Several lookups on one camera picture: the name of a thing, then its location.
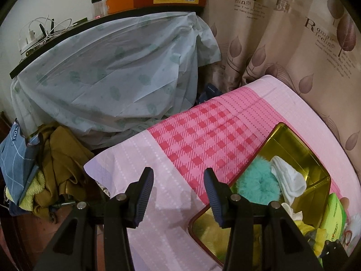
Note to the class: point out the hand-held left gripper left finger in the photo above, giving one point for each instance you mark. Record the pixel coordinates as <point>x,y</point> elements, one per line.
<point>143,194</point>

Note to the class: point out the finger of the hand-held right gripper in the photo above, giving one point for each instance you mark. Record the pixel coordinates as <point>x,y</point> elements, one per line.
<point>335,255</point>

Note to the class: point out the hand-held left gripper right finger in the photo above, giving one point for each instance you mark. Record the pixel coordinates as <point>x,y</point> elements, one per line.
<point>215,200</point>

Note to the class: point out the yellow plush toy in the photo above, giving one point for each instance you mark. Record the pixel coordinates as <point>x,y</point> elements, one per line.
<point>314,237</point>

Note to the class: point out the green tissue pack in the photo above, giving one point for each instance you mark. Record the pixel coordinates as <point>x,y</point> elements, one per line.
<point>334,214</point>

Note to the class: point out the teal fluffy scrunchie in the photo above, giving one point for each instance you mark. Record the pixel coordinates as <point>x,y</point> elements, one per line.
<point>253,175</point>

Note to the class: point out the white sock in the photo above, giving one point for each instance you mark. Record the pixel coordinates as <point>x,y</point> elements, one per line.
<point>290,180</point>

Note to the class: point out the gold tin box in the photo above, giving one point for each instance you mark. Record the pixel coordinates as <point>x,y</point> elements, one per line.
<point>299,158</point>

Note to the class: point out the mustard cloth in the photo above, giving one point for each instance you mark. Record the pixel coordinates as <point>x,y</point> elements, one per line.
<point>62,158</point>

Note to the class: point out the dark blue bag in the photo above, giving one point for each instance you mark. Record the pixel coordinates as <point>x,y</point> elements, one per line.
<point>210,93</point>

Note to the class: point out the yellow-green towel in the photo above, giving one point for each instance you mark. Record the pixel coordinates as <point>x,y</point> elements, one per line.
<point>33,192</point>

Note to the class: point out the pale plastic cover sheet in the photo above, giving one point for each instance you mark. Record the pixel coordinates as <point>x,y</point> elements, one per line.
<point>98,90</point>

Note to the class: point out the beige leaf print curtain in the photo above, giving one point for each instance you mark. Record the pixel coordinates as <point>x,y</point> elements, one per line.
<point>282,48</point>

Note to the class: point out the orange box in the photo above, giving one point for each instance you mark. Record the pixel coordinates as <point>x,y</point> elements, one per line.
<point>118,4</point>

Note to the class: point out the clear plastic jar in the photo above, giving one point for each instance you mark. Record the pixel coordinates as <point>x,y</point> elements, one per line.
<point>96,8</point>

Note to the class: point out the black router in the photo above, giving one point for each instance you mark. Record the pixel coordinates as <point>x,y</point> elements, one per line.
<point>41,31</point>

